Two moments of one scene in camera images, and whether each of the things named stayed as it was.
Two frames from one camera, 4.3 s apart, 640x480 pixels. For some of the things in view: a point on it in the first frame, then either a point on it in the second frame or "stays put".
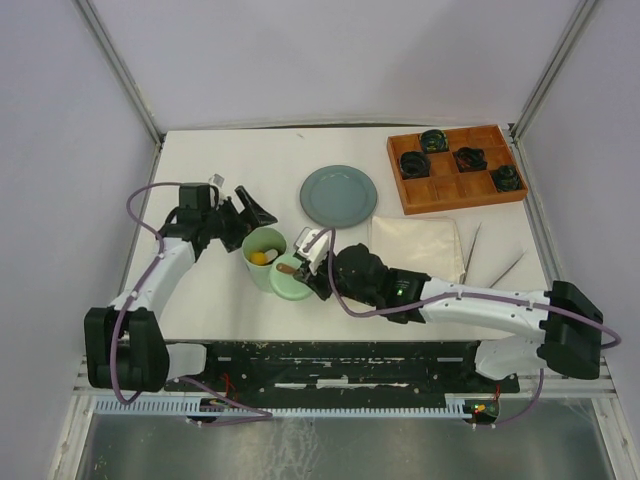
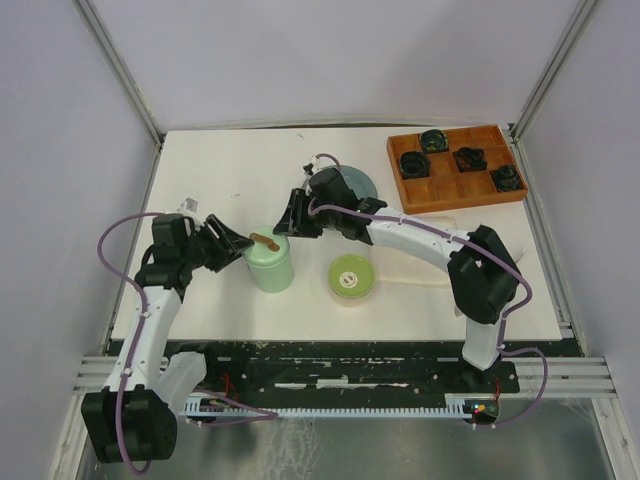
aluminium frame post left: (125, 76) stays put
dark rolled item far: (434, 141) stays put
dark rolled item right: (506, 178) stays put
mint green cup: (259, 249) -> (272, 279)
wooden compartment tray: (454, 168) stays put
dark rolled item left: (414, 164) stays put
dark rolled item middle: (470, 159) stays put
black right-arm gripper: (314, 281) -> (292, 222)
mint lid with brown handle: (282, 280) -> (269, 248)
